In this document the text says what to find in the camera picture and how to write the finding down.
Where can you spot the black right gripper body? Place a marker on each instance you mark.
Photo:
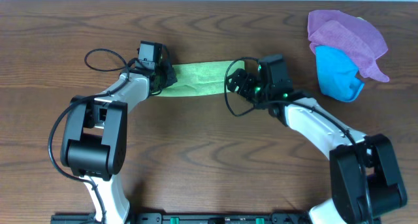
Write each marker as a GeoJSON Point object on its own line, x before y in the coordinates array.
{"type": "Point", "coordinates": [251, 89]}

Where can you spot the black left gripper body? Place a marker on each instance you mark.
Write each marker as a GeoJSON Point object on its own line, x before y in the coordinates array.
{"type": "Point", "coordinates": [166, 77]}

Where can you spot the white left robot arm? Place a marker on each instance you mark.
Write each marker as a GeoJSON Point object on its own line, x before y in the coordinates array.
{"type": "Point", "coordinates": [95, 138]}

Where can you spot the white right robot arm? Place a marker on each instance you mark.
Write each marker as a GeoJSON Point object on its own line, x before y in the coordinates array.
{"type": "Point", "coordinates": [366, 181]}

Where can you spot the blue cloth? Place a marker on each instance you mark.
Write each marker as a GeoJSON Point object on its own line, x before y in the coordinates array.
{"type": "Point", "coordinates": [337, 74]}

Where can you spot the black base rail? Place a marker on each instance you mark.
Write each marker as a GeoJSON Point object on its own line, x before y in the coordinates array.
{"type": "Point", "coordinates": [275, 218]}

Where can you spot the purple cloth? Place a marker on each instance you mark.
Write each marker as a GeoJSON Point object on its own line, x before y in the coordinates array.
{"type": "Point", "coordinates": [357, 38]}

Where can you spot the green cloth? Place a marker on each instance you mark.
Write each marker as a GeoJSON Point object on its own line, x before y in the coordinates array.
{"type": "Point", "coordinates": [198, 79]}

